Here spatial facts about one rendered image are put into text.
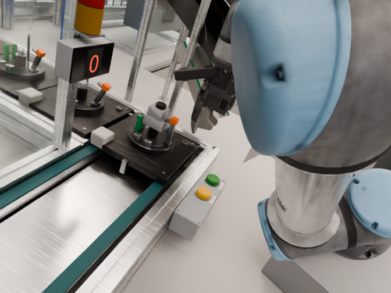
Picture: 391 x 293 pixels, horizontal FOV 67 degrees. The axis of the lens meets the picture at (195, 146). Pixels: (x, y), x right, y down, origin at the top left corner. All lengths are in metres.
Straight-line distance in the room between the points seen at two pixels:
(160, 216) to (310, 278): 0.36
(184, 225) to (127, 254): 0.17
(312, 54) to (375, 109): 0.05
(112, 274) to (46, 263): 0.13
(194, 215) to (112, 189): 0.22
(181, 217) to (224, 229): 0.20
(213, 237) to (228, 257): 0.07
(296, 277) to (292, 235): 0.28
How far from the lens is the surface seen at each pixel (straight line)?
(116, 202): 0.75
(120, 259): 0.60
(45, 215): 0.70
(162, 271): 0.72
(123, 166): 0.80
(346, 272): 0.78
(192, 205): 0.74
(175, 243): 0.78
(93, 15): 0.63
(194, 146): 0.93
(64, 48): 0.63
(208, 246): 0.81
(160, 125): 0.82
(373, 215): 0.57
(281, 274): 0.81
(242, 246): 0.86
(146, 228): 0.66
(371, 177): 0.59
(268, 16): 0.18
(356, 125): 0.20
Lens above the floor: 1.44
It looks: 31 degrees down
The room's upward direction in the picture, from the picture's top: 22 degrees clockwise
